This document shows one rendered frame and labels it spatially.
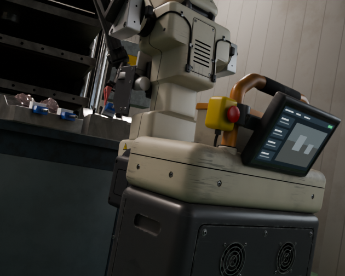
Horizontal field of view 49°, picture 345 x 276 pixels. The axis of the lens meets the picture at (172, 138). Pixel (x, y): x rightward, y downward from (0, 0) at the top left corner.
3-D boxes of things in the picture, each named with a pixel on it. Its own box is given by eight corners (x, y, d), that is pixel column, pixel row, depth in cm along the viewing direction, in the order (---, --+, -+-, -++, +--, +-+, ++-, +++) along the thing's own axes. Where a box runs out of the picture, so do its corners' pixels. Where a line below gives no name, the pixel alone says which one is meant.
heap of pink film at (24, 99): (63, 116, 158) (67, 98, 158) (20, 107, 147) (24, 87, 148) (42, 115, 179) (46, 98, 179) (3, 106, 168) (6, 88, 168)
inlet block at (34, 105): (52, 119, 135) (56, 104, 135) (39, 116, 132) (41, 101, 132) (40, 118, 145) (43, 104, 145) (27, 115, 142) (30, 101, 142)
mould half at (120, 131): (147, 146, 164) (152, 115, 165) (86, 134, 155) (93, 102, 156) (120, 143, 211) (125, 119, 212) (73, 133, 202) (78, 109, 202)
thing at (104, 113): (120, 112, 151) (124, 100, 152) (108, 107, 149) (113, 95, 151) (111, 119, 162) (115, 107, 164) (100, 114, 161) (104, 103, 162)
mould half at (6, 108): (80, 133, 151) (86, 106, 151) (12, 120, 135) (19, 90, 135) (38, 127, 190) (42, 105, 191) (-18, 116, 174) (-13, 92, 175)
